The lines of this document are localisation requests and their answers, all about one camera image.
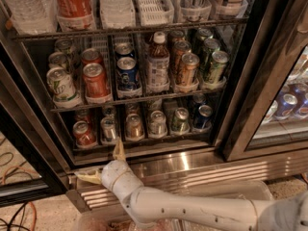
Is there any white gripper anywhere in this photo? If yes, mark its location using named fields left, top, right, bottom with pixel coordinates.
left=75, top=140, right=143, bottom=200

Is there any silver redbull can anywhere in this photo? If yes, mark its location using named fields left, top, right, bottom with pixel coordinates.
left=100, top=116, right=119, bottom=144

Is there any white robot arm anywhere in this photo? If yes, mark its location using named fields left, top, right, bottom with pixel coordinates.
left=76, top=141, right=308, bottom=231

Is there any red can bottom shelf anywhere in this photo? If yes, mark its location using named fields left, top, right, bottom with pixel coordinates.
left=73, top=120, right=97, bottom=148

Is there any gold can bottom shelf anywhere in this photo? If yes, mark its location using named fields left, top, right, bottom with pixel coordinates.
left=125, top=114, right=144, bottom=141

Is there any silver white can bottom shelf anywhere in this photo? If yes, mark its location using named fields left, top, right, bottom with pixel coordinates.
left=149, top=111, right=167, bottom=138

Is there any red soda can front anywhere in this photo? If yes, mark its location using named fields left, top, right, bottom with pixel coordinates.
left=83, top=63, right=112, bottom=104

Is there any red soda can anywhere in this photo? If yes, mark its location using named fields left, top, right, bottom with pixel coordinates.
left=81, top=48, right=104, bottom=65
left=83, top=63, right=112, bottom=104

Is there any green can bottom shelf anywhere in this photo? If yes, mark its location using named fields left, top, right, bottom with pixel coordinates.
left=171, top=107, right=190, bottom=134

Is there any blue pepsi can front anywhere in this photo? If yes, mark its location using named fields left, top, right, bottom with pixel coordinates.
left=116, top=57, right=141, bottom=98

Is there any blue pepsi can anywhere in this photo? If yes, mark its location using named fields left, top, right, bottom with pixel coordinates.
left=116, top=57, right=141, bottom=98
left=115, top=42, right=135, bottom=60

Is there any green white 7up can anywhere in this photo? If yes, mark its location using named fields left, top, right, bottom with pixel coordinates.
left=46, top=66, right=81, bottom=109

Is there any steel fridge bottom grille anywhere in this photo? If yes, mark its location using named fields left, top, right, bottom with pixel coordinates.
left=65, top=148, right=308, bottom=214

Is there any blue can bottom shelf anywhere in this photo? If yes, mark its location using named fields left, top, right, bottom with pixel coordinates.
left=192, top=105, right=213, bottom=130

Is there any red soda can rear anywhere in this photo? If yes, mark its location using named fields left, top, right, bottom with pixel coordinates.
left=81, top=48, right=104, bottom=65

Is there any blue pepsi can rear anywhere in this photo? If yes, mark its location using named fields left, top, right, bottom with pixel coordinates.
left=115, top=42, right=135, bottom=60

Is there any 7up can middle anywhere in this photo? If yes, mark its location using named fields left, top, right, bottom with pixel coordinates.
left=48, top=52, right=69, bottom=71

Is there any orange gold can front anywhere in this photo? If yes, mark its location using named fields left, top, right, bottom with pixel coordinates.
left=175, top=52, right=199, bottom=92

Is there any orange gold can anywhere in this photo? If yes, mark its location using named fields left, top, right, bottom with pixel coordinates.
left=170, top=40, right=192, bottom=74
left=175, top=52, right=199, bottom=92

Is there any orange gold can middle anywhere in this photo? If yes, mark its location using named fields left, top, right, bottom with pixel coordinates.
left=170, top=40, right=192, bottom=74

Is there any green ginger ale can front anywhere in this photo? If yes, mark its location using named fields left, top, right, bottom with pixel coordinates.
left=203, top=50, right=229, bottom=89

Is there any green can middle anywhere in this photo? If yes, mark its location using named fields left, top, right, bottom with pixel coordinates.
left=199, top=38, right=220, bottom=72

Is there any white plastic shelf tray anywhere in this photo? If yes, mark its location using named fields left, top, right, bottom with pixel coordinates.
left=135, top=0, right=174, bottom=26

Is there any right glass fridge door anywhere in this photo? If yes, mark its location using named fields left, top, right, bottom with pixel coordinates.
left=224, top=0, right=308, bottom=161

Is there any blue pepsi can right fridge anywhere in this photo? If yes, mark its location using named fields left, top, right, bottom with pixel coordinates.
left=274, top=93, right=297, bottom=119

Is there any left clear plastic bin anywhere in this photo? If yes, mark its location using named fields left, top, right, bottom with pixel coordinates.
left=71, top=205, right=182, bottom=231

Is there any clear plastic bin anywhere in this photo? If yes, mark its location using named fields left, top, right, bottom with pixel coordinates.
left=71, top=205, right=182, bottom=231
left=179, top=181, right=273, bottom=231

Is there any brown tea bottle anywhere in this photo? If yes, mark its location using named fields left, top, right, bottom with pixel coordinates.
left=146, top=32, right=170, bottom=92

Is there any right clear plastic bin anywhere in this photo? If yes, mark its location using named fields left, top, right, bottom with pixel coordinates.
left=179, top=181, right=273, bottom=231

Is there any red coke bottle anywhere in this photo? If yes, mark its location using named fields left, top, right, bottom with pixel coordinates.
left=56, top=0, right=96, bottom=32

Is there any clear water bottle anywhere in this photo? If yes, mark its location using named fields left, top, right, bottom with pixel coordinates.
left=4, top=0, right=58, bottom=35

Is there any orange cable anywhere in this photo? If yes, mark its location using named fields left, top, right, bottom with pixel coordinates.
left=0, top=165, right=39, bottom=231

